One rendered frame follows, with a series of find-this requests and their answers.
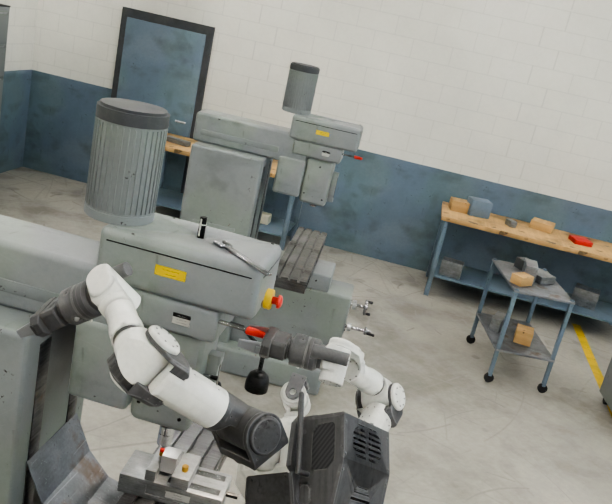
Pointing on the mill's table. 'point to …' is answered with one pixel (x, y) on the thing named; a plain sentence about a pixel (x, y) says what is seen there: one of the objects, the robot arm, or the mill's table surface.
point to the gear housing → (181, 317)
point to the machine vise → (129, 483)
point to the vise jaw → (186, 472)
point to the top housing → (192, 264)
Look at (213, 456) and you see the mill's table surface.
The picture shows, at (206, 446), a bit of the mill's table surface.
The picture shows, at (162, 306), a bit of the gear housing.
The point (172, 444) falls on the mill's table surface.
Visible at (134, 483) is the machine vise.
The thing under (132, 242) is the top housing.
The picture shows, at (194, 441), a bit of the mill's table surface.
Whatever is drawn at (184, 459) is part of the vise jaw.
